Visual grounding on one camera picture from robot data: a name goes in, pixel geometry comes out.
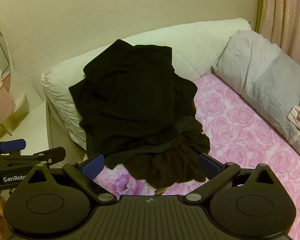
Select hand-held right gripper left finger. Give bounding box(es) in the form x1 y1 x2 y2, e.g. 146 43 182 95
20 154 117 204

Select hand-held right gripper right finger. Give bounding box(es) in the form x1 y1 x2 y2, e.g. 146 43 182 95
184 154 282 203

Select white quilted mattress pad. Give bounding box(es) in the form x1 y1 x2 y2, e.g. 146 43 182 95
41 18 252 150

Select pink storage box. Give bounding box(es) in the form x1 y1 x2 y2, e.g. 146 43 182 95
0 87 16 122

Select black pants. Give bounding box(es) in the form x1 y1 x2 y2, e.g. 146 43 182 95
69 39 198 170

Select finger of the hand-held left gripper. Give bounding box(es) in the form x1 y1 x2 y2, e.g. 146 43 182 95
0 139 27 157
0 147 66 172

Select beige dressing table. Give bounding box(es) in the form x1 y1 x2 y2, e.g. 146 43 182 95
0 69 30 137

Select pink floral bed sheet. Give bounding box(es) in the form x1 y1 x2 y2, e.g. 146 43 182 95
82 74 300 239

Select pink curtain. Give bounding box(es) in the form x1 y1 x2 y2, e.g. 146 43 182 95
259 0 300 63

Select dark brown garment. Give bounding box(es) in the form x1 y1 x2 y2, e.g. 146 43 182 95
105 117 211 189

